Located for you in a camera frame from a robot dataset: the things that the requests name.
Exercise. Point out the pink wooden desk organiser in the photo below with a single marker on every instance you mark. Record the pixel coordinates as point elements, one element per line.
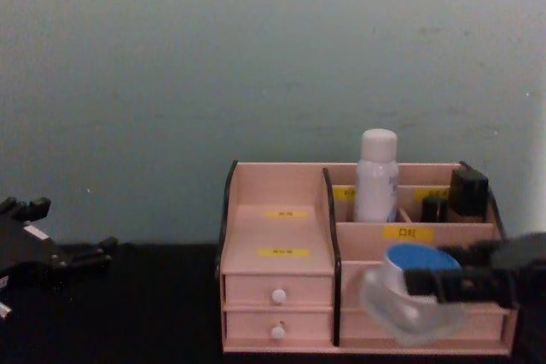
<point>277,232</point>

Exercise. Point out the clear jar with blue lid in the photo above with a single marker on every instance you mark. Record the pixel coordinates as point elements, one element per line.
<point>409,258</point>

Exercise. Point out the white plastic bottle with cap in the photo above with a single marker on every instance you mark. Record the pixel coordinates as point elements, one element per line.
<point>375,185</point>

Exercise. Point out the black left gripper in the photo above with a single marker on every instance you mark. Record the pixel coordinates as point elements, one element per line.
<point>23,249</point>

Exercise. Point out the small pink drawer, white knob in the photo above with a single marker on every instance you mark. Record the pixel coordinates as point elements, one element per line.
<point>256,291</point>
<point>251,325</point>

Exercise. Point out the square black bottle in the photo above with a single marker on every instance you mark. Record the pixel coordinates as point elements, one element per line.
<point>469,191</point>

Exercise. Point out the wide pink drawer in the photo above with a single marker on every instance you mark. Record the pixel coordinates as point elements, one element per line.
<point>486,321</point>

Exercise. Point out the black table cloth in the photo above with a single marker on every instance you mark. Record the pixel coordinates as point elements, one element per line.
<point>162,308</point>

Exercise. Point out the small black tube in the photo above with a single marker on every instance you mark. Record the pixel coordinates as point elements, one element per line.
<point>433,209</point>

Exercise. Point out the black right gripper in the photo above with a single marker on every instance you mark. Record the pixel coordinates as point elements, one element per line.
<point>529,266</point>

